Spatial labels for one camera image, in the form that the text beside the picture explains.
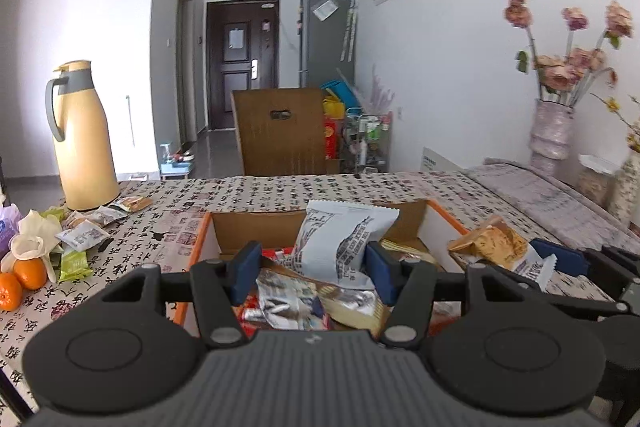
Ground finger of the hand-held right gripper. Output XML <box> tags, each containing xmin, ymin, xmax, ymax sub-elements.
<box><xmin>530</xmin><ymin>238</ymin><xmax>609</xmax><ymax>281</ymax></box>
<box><xmin>500</xmin><ymin>273</ymin><xmax>633</xmax><ymax>321</ymax></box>

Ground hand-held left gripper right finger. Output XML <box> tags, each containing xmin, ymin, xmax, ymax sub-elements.
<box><xmin>364</xmin><ymin>241</ymin><xmax>506</xmax><ymax>349</ymax></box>

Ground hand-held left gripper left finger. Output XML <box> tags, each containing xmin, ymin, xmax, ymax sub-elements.
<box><xmin>100</xmin><ymin>241</ymin><xmax>264</xmax><ymax>349</ymax></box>

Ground red pumpkin-print cardboard box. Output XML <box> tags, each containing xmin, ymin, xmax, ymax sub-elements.
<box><xmin>172</xmin><ymin>198</ymin><xmax>473</xmax><ymax>339</ymax></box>

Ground white grey-print snack packet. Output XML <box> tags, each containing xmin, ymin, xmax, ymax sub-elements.
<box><xmin>291</xmin><ymin>200</ymin><xmax>400</xmax><ymax>291</ymax></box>

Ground pile of snack packets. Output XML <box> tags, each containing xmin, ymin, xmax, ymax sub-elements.
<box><xmin>239</xmin><ymin>246</ymin><xmax>452</xmax><ymax>339</ymax></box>

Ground tan snack packet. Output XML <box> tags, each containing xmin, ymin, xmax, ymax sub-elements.
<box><xmin>446</xmin><ymin>215</ymin><xmax>557</xmax><ymax>292</ymax></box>

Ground grey quilted cloth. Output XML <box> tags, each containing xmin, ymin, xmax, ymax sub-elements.
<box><xmin>462</xmin><ymin>159</ymin><xmax>640</xmax><ymax>259</ymax></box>

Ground glass jar with lid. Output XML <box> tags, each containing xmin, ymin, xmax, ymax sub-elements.
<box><xmin>574</xmin><ymin>154</ymin><xmax>621</xmax><ymax>208</ymax></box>

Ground floral ceramic vase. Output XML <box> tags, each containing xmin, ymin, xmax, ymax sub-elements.
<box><xmin>607</xmin><ymin>156</ymin><xmax>640</xmax><ymax>228</ymax></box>

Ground pink ribbed vase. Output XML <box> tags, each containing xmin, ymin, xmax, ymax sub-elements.
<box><xmin>529</xmin><ymin>99</ymin><xmax>576</xmax><ymax>176</ymax></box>

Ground light blue low stool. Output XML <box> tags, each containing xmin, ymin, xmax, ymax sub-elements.
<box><xmin>158</xmin><ymin>141</ymin><xmax>196</xmax><ymax>180</ymax></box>

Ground white sign board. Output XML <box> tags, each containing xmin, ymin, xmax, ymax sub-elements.
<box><xmin>419</xmin><ymin>147</ymin><xmax>464</xmax><ymax>173</ymax></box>

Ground wooden chair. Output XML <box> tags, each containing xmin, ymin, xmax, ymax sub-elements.
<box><xmin>231</xmin><ymin>87</ymin><xmax>329</xmax><ymax>178</ymax></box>

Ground red gift box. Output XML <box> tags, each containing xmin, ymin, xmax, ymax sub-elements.
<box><xmin>323</xmin><ymin>115</ymin><xmax>341</xmax><ymax>160</ymax></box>

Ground yellow flower branch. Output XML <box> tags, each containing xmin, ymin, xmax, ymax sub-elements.
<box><xmin>590</xmin><ymin>92</ymin><xmax>640</xmax><ymax>156</ymax></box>

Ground scattered small wrapped treats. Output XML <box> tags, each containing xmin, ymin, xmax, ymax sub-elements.
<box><xmin>42</xmin><ymin>195</ymin><xmax>154</xmax><ymax>284</ymax></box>

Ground pale dried plant bunch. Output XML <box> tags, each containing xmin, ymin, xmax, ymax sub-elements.
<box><xmin>367</xmin><ymin>65</ymin><xmax>396</xmax><ymax>113</ymax></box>

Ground blue plastic bin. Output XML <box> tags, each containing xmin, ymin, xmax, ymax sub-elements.
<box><xmin>319</xmin><ymin>80</ymin><xmax>357</xmax><ymax>106</ymax></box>

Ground dried pink roses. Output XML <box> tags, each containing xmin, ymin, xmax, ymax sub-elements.
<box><xmin>501</xmin><ymin>0</ymin><xmax>635</xmax><ymax>108</ymax></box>

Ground dark brown entrance door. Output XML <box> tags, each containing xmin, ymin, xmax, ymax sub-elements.
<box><xmin>206</xmin><ymin>0</ymin><xmax>280</xmax><ymax>130</ymax></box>

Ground yellow thermos jug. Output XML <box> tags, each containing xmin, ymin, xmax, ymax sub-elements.
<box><xmin>44</xmin><ymin>60</ymin><xmax>121</xmax><ymax>212</ymax></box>

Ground grey interior door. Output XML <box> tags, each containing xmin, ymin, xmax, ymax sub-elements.
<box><xmin>177</xmin><ymin>0</ymin><xmax>196</xmax><ymax>143</ymax></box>

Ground cream crumpled cloth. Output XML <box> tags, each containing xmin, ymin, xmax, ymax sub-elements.
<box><xmin>9</xmin><ymin>209</ymin><xmax>64</xmax><ymax>283</ymax></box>

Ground orange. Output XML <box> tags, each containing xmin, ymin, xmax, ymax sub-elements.
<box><xmin>12</xmin><ymin>256</ymin><xmax>49</xmax><ymax>291</ymax></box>
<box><xmin>0</xmin><ymin>272</ymin><xmax>24</xmax><ymax>312</ymax></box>

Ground grey refrigerator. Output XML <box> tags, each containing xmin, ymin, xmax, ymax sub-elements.
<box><xmin>298</xmin><ymin>0</ymin><xmax>357</xmax><ymax>90</ymax></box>

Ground white hanging umbrella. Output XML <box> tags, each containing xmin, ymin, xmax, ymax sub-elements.
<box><xmin>341</xmin><ymin>0</ymin><xmax>360</xmax><ymax>62</ymax></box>

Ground purple tissue pack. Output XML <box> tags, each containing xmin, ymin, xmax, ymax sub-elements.
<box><xmin>0</xmin><ymin>204</ymin><xmax>21</xmax><ymax>258</ymax></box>

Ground paper sheet on refrigerator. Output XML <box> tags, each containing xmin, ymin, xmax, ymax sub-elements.
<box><xmin>310</xmin><ymin>0</ymin><xmax>339</xmax><ymax>20</ymax></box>

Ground wire storage rack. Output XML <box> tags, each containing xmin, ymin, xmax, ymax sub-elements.
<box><xmin>344</xmin><ymin>112</ymin><xmax>394</xmax><ymax>173</ymax></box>

